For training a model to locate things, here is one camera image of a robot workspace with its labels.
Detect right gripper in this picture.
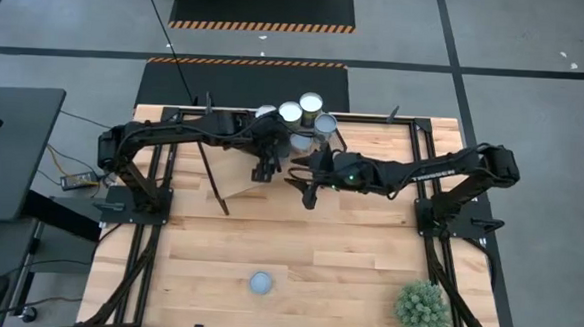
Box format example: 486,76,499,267
283,147,374,200

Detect carrots labelled tin can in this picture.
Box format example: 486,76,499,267
254,104,278,120

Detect diced tomatoes labelled can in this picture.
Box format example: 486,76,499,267
289,131,315,156

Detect peaches labelled tin can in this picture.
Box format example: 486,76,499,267
277,100,304,130

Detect olive yellow labelled can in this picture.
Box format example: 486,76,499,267
297,91,325,129

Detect white can blue lettering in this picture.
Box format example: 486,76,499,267
312,112,340,147

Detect teal tuna fish can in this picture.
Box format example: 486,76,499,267
248,269,274,297

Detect black striped floor mat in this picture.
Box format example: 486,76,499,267
167,0,358,39
134,52,353,118

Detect green artificial plant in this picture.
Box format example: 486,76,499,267
394,278,453,327

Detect black power adapter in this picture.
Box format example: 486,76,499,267
59,169,100,193

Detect black desk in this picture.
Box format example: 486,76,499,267
0,85,68,227

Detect wooden shelf black metal frame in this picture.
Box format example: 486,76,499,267
191,103,351,222

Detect black metal table frame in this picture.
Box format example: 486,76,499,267
80,88,516,327

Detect black floor cable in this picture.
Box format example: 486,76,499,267
134,0,201,105

